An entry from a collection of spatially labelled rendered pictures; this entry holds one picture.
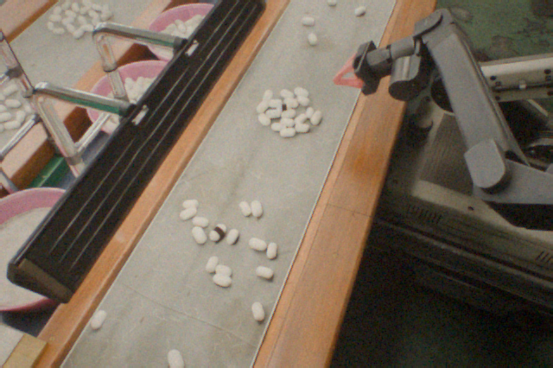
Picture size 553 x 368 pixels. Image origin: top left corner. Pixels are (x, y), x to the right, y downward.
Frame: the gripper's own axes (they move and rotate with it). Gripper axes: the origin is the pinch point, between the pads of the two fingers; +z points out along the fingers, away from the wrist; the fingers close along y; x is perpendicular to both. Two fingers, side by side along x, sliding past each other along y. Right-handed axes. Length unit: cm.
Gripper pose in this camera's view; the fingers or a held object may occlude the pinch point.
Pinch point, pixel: (337, 80)
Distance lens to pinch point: 104.6
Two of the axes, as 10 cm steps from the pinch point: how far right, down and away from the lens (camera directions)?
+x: 6.0, 6.4, 4.8
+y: -3.6, 7.5, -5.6
